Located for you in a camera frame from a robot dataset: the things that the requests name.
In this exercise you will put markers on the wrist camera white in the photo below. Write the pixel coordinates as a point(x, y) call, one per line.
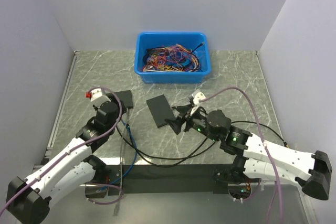
point(97, 96)
point(195, 100)

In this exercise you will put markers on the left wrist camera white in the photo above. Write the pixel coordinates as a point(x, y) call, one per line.
point(97, 96)

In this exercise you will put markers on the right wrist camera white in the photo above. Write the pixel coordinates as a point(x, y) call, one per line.
point(195, 100)

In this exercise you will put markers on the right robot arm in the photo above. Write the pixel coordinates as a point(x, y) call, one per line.
point(257, 159)

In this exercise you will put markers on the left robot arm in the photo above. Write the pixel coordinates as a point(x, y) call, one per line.
point(30, 199)

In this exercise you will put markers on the black base beam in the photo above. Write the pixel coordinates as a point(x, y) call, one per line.
point(189, 178)

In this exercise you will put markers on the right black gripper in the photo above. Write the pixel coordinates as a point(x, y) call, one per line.
point(176, 124)

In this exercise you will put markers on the aluminium rail frame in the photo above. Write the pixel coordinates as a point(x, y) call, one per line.
point(114, 69)

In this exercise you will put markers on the black network switch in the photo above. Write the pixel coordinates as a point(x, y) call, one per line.
point(126, 98)
point(160, 110)

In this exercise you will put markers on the blue plastic bin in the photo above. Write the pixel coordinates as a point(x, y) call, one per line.
point(172, 57)

